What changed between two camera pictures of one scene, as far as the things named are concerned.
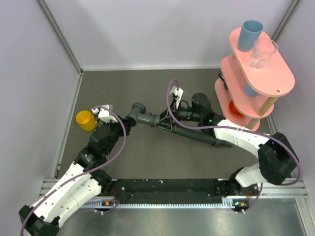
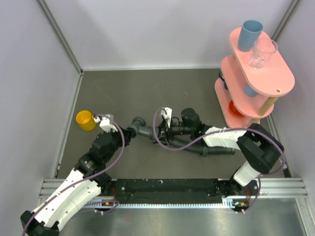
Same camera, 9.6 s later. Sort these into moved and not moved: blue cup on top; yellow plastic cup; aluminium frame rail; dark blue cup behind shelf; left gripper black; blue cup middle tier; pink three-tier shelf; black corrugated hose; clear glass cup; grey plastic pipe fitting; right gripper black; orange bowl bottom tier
Moved: right gripper black; black corrugated hose; left gripper black; grey plastic pipe fitting
Not moved: aluminium frame rail; pink three-tier shelf; yellow plastic cup; blue cup middle tier; blue cup on top; orange bowl bottom tier; dark blue cup behind shelf; clear glass cup
